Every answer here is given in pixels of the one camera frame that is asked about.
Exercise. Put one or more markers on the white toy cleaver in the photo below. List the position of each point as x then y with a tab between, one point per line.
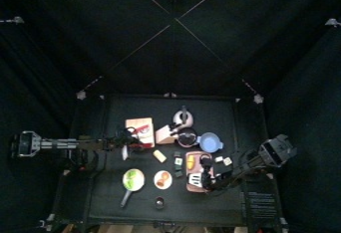
125	152

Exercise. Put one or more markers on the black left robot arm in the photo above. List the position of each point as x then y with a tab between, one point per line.
58	143

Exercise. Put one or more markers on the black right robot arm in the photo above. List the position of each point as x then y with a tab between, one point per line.
262	159

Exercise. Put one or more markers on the beige box with red print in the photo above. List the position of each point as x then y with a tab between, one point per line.
141	130

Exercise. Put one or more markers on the white toy spatula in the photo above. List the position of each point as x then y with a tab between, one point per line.
194	180

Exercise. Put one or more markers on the small white cube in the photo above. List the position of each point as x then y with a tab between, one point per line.
228	161
218	159

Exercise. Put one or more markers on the yellow toy food piece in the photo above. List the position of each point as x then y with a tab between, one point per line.
190	161

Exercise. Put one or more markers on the pink toy tray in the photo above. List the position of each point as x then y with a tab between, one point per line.
196	170

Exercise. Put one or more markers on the blue toy pot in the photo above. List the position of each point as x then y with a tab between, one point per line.
210	142

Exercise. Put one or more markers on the dark block with white face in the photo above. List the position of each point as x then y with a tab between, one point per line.
178	161

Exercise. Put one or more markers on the yellow toy cheese block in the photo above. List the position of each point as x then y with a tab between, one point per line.
159	156

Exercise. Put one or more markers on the small dark toy block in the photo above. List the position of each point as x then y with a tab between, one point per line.
178	174
177	154
178	168

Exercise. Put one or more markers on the wooden toy knife block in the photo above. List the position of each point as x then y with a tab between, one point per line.
166	135

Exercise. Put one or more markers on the white plate with orange food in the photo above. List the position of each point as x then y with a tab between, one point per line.
163	179

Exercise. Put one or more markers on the toy pan with green lettuce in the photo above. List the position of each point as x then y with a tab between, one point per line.
133	180

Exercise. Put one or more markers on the small dark toy cup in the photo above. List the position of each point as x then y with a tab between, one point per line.
159	202

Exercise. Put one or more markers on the silver frame clamp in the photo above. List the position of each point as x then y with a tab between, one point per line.
169	95
258	98
332	22
81	94
15	20

